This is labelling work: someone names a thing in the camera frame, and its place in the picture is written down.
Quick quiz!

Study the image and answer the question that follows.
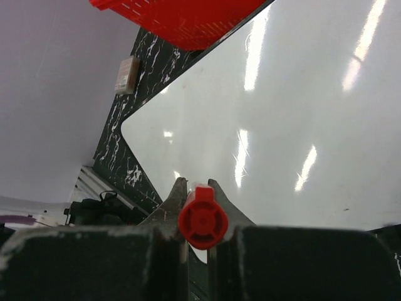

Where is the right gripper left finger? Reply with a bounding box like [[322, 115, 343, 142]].
[[139, 177, 188, 238]]

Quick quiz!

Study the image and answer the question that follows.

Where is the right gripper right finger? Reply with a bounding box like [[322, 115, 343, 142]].
[[207, 179, 255, 243]]

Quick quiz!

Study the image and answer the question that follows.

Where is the red capped whiteboard marker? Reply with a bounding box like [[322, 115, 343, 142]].
[[178, 184, 229, 250]]

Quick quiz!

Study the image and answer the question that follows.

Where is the white whiteboard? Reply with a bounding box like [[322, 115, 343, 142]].
[[121, 1, 400, 230]]

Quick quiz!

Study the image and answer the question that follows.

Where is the red plastic shopping basket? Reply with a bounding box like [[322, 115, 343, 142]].
[[89, 0, 267, 51]]

